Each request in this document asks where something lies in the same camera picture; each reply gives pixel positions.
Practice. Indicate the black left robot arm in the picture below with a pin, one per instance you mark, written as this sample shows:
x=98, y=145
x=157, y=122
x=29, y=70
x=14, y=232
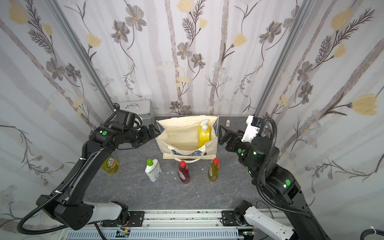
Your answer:
x=66, y=205

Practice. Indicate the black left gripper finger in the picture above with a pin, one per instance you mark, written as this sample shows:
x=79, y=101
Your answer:
x=153, y=131
x=142, y=140

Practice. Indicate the large yellow pump soap bottle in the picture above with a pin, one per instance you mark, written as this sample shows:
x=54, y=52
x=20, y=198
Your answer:
x=204, y=133

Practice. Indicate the white bottle green cap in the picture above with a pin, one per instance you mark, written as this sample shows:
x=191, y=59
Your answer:
x=153, y=170

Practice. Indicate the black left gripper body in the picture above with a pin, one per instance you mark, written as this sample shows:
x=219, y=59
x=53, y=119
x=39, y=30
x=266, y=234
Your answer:
x=146, y=133

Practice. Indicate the red dish soap bottle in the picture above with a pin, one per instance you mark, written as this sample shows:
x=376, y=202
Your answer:
x=184, y=172

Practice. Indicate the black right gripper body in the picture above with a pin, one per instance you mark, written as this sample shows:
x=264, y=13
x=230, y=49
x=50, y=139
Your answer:
x=233, y=141

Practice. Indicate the green Fairy bottle at left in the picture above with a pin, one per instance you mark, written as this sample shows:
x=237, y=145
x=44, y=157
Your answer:
x=111, y=165

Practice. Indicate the silver metal case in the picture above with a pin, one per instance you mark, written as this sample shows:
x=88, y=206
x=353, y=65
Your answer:
x=143, y=108

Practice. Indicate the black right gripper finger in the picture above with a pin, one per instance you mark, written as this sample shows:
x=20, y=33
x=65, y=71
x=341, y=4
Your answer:
x=224, y=132
x=225, y=141

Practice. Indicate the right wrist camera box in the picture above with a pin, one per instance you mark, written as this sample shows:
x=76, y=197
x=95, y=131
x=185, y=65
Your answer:
x=253, y=127

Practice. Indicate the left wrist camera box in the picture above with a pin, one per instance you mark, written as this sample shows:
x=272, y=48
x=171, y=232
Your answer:
x=125, y=120

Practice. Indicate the cream canvas shopping bag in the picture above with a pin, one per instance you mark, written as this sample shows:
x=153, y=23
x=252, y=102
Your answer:
x=179, y=138

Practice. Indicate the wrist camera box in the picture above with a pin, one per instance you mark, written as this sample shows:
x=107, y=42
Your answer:
x=125, y=120
x=253, y=127

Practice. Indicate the yellow-green bottle red cap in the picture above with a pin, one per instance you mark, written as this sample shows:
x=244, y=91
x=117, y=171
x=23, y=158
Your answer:
x=214, y=169

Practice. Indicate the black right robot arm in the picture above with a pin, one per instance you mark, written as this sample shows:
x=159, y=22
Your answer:
x=275, y=185

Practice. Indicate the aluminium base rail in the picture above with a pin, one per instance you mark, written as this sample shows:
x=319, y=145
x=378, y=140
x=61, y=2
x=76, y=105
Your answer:
x=186, y=223

